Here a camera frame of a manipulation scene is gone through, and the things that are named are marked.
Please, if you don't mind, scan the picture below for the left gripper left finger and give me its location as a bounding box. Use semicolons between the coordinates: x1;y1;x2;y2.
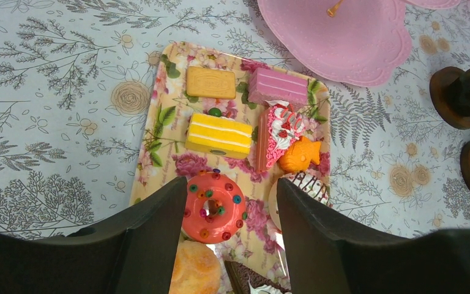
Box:
66;176;188;294

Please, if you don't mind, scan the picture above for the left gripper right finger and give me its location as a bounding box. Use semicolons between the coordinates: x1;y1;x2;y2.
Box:
277;179;404;293

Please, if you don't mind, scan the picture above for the chocolate cake piece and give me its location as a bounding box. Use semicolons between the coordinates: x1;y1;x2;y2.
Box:
224;261;291;294

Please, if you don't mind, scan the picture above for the floral dessert tray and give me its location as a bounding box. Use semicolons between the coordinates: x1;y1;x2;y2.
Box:
129;42;333;294

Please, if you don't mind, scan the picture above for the chocolate drizzle donut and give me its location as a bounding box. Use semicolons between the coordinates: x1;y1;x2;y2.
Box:
268;171;330;232

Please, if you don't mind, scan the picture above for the orange round pastry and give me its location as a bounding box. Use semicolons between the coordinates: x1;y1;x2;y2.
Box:
169;240;222;294

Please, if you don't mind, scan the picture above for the orange tart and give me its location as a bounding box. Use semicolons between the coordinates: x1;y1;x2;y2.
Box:
278;135;321;173

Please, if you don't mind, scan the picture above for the red donut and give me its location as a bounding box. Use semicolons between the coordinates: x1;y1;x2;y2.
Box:
182;169;248;244

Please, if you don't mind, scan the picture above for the strawberry cream cake slice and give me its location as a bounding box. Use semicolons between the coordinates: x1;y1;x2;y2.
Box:
256;100;305;173

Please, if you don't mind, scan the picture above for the yellow roll cake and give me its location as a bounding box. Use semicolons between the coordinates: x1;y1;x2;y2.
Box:
185;113;253;159

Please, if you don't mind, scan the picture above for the pink wafer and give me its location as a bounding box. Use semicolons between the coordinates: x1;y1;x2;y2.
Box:
248;68;308;109

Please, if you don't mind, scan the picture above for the floral tablecloth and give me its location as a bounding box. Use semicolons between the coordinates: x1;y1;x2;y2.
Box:
0;1;470;239

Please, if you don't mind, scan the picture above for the tan biscuit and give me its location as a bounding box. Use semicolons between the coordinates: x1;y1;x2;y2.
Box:
186;67;236;99

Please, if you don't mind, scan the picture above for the pink three-tier cake stand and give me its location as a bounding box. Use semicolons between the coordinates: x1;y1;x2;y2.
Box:
258;0;459;87

